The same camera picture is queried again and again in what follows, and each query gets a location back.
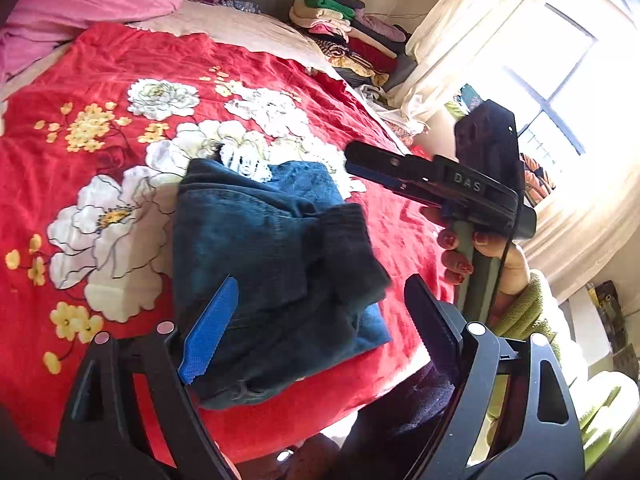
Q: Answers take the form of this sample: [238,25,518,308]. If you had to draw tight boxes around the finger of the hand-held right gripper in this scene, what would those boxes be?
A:
[345,141,437,182]
[346,161,442,207]

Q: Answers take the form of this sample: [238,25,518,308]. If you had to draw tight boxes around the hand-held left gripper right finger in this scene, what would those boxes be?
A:
[404,274,586,480]

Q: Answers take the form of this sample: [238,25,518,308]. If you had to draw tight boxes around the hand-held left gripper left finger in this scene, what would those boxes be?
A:
[55,275,240,480]

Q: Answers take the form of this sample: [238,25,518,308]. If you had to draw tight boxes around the blue denim pants lace hems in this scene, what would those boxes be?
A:
[171,142,393,411]

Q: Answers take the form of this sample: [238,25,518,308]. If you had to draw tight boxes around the person's right forearm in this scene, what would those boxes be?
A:
[487,270,640,461]

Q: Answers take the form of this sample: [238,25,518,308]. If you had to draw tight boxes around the person's right hand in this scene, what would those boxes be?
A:
[422,207,532,322]

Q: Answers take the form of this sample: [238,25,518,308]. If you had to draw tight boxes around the pink floral cushion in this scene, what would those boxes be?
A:
[390,122,426,148]

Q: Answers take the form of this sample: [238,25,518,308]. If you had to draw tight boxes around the white crumpled cloth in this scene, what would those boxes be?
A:
[357,85,428,133]

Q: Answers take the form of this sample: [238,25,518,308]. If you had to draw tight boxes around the green windowsill cloth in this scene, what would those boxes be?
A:
[445,82,483,121]

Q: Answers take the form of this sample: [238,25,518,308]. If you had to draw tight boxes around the person's dark clothing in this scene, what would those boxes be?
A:
[345,360,466,480]

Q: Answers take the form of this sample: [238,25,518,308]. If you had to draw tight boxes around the pile of folded clothes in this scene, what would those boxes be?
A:
[289,0,418,93]

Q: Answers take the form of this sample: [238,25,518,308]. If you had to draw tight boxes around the window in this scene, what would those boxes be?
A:
[470,0,601,161]

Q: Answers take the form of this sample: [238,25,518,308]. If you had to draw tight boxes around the cream curtain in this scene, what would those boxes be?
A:
[390,0,640,306]

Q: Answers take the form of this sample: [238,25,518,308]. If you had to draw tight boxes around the dark patterned box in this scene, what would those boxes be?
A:
[585,280,627,361]

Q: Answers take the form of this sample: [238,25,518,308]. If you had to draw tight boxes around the pale bed sheet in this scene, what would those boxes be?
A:
[127,0,346,78]

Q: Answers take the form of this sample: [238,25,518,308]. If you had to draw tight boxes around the red floral blanket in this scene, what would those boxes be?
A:
[0,22,456,463]

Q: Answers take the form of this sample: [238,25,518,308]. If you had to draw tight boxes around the pink blanket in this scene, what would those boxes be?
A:
[0,0,190,83]

